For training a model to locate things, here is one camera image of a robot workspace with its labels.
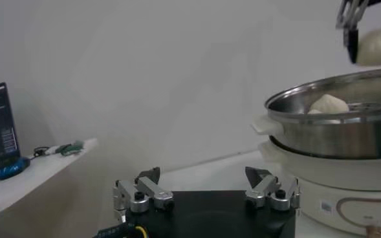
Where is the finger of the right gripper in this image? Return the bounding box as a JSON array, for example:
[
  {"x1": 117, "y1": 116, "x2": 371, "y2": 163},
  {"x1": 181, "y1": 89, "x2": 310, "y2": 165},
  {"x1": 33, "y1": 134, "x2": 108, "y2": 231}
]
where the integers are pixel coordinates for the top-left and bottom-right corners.
[{"x1": 335, "y1": 0, "x2": 371, "y2": 64}]

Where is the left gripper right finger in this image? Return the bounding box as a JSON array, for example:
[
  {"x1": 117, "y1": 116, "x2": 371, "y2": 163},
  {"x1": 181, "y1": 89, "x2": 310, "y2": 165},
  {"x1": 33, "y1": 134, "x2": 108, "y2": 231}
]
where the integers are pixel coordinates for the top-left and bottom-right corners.
[{"x1": 244, "y1": 166, "x2": 301, "y2": 213}]

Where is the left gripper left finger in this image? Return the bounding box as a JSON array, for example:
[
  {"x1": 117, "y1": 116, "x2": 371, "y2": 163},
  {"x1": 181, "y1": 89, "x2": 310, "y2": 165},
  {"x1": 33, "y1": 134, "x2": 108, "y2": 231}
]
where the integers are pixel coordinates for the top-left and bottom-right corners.
[{"x1": 112, "y1": 166, "x2": 175, "y2": 224}]

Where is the white steamed baozi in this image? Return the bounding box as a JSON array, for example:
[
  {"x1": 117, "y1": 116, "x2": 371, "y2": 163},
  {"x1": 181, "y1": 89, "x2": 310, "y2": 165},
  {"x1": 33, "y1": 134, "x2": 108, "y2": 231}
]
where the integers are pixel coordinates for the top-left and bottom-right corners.
[
  {"x1": 354, "y1": 28, "x2": 381, "y2": 67},
  {"x1": 309, "y1": 93, "x2": 350, "y2": 114}
]

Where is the stainless steel steamer basket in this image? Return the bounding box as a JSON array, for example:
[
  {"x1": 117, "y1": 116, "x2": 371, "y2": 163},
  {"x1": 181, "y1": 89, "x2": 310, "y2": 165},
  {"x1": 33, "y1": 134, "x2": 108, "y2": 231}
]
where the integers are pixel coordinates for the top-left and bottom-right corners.
[{"x1": 251, "y1": 67, "x2": 381, "y2": 160}]

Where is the white work table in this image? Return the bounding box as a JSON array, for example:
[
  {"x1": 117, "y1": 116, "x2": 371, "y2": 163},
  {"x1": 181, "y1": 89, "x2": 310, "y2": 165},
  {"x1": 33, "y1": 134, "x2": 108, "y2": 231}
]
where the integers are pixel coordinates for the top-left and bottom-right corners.
[{"x1": 98, "y1": 150, "x2": 381, "y2": 238}]

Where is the white electric cooker base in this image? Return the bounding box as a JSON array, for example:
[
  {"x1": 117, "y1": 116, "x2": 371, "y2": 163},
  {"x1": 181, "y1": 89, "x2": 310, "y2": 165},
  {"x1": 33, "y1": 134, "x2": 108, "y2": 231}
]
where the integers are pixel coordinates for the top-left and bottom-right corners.
[{"x1": 257, "y1": 138, "x2": 381, "y2": 237}]

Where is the green and grey gadget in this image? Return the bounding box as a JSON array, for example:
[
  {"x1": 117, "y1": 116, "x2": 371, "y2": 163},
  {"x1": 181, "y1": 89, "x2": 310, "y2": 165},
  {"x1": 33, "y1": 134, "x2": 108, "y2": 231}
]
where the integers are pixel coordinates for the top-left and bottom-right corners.
[{"x1": 60, "y1": 140, "x2": 84, "y2": 157}]

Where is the white side table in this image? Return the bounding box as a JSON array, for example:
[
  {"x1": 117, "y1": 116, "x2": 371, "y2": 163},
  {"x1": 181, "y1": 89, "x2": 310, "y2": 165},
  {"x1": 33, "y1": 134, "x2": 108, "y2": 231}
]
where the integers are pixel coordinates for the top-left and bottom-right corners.
[{"x1": 0, "y1": 138, "x2": 99, "y2": 238}]

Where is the blue computer mouse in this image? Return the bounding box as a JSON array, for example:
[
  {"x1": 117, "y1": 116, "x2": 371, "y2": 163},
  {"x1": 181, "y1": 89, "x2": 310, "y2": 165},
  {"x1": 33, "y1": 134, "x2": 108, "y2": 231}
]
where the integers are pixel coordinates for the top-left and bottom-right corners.
[{"x1": 0, "y1": 157, "x2": 31, "y2": 181}]

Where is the black earphone cable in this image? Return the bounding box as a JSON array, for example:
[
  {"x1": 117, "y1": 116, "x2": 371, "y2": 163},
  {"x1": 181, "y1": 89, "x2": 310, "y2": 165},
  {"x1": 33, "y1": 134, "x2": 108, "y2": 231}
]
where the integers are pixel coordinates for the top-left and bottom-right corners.
[{"x1": 31, "y1": 146, "x2": 50, "y2": 159}]

